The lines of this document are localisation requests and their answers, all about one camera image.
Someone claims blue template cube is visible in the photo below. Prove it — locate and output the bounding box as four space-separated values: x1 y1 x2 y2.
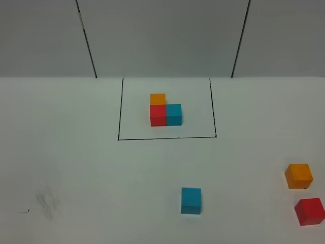
166 104 182 126

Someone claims orange template cube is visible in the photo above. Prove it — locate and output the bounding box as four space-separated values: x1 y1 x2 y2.
150 94 166 105

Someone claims orange wooden cube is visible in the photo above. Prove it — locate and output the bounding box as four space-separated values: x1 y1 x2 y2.
285 164 313 189

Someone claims red template cube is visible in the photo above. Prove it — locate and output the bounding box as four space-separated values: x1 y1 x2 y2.
150 104 167 127

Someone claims red wooden cube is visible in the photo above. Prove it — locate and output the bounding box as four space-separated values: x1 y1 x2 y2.
295 198 324 226

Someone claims blue wooden cube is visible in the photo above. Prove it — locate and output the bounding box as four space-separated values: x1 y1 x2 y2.
181 188 202 215

